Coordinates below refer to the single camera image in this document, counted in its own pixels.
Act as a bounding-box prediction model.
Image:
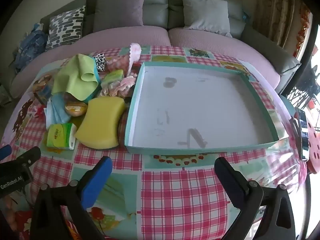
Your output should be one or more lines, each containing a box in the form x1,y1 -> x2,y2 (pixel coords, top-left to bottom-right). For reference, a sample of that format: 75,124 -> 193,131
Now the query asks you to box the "red pipe cleaner flower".
34,105 -> 47,118

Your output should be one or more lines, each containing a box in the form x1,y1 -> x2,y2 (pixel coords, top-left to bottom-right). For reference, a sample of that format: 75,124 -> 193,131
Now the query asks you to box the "teal cardboard box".
124,61 -> 279,155

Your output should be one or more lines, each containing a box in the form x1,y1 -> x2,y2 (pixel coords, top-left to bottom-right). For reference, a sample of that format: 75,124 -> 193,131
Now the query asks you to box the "light grey cushion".
180,0 -> 233,37

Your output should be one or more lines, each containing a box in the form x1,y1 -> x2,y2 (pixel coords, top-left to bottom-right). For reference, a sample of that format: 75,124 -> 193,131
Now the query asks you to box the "pink fluffy cloth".
107,55 -> 130,71

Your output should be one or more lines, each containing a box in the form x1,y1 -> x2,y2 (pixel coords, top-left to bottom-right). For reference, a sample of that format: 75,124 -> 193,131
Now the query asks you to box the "beige patterned curtain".
252,0 -> 304,48

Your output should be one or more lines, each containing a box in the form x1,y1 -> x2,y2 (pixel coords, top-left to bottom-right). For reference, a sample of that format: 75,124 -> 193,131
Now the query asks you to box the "red perforated stool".
306,120 -> 320,174

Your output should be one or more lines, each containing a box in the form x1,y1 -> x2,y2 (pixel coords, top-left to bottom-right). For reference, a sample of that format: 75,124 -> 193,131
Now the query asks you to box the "blue denim cloth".
12,24 -> 49,74

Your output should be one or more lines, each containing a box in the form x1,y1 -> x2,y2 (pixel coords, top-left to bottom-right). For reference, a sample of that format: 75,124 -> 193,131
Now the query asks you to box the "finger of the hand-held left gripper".
11,147 -> 42,167
0,144 -> 12,162

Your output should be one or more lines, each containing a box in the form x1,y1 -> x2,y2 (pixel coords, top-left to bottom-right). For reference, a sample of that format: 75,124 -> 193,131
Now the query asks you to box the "pink fluffy headband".
126,43 -> 142,78

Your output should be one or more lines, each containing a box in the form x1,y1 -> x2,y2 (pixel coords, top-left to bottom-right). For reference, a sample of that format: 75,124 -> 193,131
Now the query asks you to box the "soft bread bun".
64,94 -> 88,117

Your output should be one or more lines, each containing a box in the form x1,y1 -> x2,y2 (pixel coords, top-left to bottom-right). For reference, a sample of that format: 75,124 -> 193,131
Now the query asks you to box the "pink frilly cloth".
100,76 -> 137,98

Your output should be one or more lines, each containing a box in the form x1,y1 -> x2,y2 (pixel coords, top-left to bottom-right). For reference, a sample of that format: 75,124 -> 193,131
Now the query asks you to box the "purple cushion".
92,0 -> 148,33

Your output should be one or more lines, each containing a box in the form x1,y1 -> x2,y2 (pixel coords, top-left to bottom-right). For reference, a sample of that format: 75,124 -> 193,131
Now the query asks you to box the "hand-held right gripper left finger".
30,156 -> 113,240

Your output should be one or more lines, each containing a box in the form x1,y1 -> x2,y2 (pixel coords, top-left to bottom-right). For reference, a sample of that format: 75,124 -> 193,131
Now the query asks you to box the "grey sofa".
7,0 -> 302,100

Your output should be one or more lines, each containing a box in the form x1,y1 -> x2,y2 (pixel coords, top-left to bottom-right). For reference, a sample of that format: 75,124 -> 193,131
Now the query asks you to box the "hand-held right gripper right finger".
214,157 -> 304,240

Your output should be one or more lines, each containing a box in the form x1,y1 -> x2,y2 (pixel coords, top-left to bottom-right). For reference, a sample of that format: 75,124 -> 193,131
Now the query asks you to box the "leopard print scrunchie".
94,52 -> 107,72

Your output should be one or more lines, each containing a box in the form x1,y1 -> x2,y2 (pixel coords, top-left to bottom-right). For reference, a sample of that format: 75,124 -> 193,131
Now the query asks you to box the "blue face mask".
44,94 -> 67,124
49,100 -> 73,126

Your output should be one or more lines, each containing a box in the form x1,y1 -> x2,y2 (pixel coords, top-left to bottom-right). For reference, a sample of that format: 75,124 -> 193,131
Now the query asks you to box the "yellow sponge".
74,97 -> 126,150

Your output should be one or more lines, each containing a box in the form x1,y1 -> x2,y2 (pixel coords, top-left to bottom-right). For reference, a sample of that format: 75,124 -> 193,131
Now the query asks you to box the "black metal railing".
287,62 -> 320,110

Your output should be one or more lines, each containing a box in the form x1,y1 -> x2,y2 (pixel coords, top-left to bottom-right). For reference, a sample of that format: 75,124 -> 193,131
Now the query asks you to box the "pink checked tablecloth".
0,45 -> 310,240

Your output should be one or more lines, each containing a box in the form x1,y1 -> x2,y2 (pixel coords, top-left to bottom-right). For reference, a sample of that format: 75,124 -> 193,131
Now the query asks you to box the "black white patterned cushion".
45,5 -> 87,52

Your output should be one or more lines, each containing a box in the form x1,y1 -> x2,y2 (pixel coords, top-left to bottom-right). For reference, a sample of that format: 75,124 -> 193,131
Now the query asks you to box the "red hanging ornament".
292,5 -> 313,55

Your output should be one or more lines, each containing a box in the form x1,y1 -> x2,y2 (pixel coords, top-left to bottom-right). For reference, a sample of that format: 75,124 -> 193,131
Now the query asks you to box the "green tissue pack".
101,69 -> 125,87
46,123 -> 77,150

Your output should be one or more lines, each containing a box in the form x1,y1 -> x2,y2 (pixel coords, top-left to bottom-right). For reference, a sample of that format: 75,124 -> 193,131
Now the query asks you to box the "green cloth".
51,54 -> 102,103

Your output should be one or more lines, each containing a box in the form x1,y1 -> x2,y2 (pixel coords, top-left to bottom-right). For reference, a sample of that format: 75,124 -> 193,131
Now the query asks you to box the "black phone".
296,109 -> 310,162

